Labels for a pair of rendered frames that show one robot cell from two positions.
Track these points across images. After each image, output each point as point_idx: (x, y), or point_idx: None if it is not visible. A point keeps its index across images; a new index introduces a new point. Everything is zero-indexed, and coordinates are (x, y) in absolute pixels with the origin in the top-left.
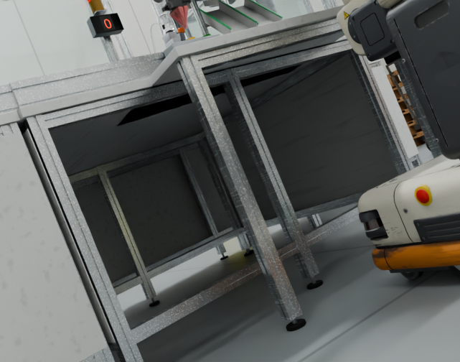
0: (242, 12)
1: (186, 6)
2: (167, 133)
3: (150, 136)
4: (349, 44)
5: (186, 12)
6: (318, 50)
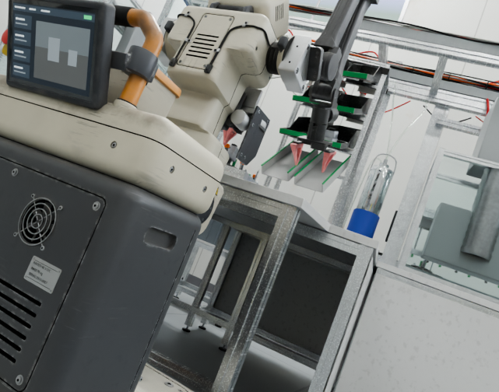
0: (331, 167)
1: (230, 128)
2: (293, 239)
3: (268, 229)
4: (355, 249)
5: (228, 133)
6: (300, 226)
